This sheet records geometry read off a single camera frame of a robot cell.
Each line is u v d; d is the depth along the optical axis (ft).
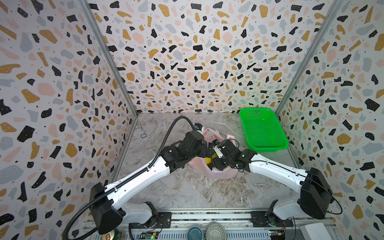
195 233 2.35
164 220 2.41
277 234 2.35
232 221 2.49
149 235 2.30
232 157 2.05
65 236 1.11
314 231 2.21
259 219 2.41
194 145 1.77
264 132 3.63
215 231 2.32
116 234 2.03
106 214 1.20
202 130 2.15
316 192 1.38
